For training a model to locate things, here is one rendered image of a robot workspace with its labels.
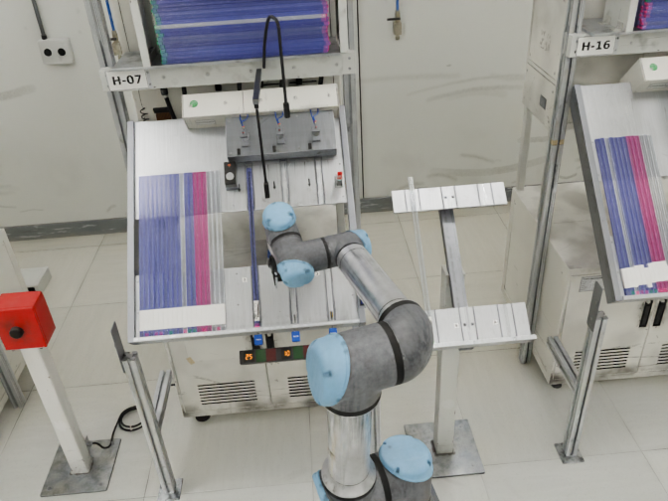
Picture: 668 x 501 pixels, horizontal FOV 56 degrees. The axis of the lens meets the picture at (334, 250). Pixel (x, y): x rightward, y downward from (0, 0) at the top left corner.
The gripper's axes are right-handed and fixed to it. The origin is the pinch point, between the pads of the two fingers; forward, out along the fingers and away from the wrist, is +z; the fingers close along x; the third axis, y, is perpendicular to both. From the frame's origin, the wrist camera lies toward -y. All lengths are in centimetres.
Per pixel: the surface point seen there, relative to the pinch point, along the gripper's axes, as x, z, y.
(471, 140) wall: 105, 134, -151
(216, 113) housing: -20, -8, -55
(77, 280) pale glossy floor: -124, 148, -86
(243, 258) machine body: -20, 51, -36
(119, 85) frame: -48, -15, -62
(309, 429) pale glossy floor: 0, 92, 20
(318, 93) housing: 13, -9, -59
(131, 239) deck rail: -48, 8, -21
